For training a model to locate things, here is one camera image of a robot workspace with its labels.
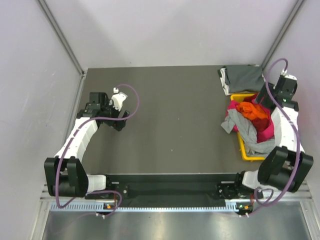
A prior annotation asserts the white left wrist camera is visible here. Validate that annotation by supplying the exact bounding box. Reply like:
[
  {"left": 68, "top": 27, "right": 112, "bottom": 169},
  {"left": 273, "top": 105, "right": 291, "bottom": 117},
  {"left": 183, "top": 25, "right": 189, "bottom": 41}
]
[{"left": 109, "top": 87, "right": 128, "bottom": 112}]

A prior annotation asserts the yellow plastic bin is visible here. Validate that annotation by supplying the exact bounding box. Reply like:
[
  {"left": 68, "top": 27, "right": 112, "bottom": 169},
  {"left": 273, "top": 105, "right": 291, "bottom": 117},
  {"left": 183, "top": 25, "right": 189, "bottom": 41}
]
[{"left": 230, "top": 93, "right": 265, "bottom": 162}]

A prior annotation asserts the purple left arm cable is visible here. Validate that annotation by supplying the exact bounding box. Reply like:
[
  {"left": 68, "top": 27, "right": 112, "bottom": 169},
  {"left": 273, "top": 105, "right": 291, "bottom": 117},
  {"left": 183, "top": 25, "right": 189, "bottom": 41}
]
[{"left": 54, "top": 83, "right": 140, "bottom": 221}]

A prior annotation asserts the dark red t shirt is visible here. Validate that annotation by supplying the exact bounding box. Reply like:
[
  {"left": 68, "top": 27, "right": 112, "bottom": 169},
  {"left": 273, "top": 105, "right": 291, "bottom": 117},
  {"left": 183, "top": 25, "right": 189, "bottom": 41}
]
[{"left": 243, "top": 93, "right": 271, "bottom": 132}]

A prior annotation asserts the pink t shirt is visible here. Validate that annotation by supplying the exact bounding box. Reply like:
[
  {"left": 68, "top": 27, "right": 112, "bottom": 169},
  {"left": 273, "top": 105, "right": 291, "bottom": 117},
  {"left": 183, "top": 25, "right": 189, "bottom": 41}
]
[{"left": 227, "top": 100, "right": 274, "bottom": 143}]

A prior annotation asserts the aluminium corner post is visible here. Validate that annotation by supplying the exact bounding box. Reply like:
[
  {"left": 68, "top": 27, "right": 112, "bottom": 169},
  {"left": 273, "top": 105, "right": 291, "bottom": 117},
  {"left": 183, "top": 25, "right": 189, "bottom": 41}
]
[
  {"left": 35, "top": 0, "right": 85, "bottom": 76},
  {"left": 261, "top": 0, "right": 307, "bottom": 70}
]

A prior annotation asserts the orange t shirt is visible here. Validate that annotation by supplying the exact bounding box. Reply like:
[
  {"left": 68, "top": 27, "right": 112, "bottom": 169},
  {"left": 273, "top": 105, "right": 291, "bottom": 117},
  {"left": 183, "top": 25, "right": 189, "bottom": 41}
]
[{"left": 236, "top": 101, "right": 269, "bottom": 121}]

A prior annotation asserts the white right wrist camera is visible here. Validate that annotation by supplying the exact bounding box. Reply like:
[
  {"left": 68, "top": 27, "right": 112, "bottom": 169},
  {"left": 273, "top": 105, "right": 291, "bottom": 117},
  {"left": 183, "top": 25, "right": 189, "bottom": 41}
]
[{"left": 280, "top": 69, "right": 297, "bottom": 88}]

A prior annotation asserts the folded dark grey t shirt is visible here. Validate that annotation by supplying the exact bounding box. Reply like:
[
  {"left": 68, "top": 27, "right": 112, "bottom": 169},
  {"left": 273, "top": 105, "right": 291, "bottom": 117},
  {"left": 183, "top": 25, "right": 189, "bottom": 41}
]
[{"left": 219, "top": 64, "right": 266, "bottom": 93}]

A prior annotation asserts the light grey t shirt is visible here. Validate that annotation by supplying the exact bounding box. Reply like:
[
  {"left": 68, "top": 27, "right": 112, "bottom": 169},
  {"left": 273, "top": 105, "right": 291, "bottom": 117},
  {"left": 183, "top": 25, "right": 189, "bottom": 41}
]
[{"left": 221, "top": 108, "right": 276, "bottom": 157}]

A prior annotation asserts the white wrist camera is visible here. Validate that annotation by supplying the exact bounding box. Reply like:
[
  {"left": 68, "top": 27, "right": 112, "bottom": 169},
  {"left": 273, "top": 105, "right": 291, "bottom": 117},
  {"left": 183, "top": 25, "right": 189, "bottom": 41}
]
[
  {"left": 280, "top": 69, "right": 297, "bottom": 88},
  {"left": 109, "top": 87, "right": 128, "bottom": 112}
]

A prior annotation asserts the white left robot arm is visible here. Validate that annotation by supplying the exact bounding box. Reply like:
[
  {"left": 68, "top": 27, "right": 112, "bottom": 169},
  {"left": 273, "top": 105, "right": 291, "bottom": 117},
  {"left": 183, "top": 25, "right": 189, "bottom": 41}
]
[{"left": 44, "top": 88, "right": 130, "bottom": 199}]

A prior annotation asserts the right aluminium corner post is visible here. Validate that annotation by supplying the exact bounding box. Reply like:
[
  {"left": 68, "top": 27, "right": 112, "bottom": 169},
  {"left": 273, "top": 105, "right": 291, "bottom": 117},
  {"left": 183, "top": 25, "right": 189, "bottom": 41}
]
[{"left": 261, "top": 0, "right": 307, "bottom": 70}]

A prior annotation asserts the aluminium frame rail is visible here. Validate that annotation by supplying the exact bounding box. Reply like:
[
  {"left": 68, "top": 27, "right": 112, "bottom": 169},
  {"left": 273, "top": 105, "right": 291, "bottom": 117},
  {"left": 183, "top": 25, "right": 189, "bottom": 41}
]
[{"left": 39, "top": 182, "right": 312, "bottom": 202}]

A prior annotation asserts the left aluminium corner post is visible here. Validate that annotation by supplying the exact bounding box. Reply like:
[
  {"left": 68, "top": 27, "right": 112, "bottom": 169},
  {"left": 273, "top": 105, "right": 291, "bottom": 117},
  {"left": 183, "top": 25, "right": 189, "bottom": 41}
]
[{"left": 35, "top": 0, "right": 85, "bottom": 76}]

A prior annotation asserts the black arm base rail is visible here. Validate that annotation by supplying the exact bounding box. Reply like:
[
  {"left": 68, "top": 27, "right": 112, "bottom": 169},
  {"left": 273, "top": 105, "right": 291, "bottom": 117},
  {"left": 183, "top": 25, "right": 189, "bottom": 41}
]
[{"left": 86, "top": 173, "right": 253, "bottom": 207}]

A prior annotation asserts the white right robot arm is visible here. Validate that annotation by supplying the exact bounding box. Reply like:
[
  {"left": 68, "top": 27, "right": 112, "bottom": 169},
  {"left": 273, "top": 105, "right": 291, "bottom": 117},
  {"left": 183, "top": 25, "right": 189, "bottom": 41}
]
[{"left": 233, "top": 73, "right": 314, "bottom": 198}]

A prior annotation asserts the slotted grey cable duct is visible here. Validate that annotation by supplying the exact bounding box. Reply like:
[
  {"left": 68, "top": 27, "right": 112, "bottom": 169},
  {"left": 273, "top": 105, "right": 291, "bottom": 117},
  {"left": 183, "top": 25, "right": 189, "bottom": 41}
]
[{"left": 49, "top": 200, "right": 251, "bottom": 213}]

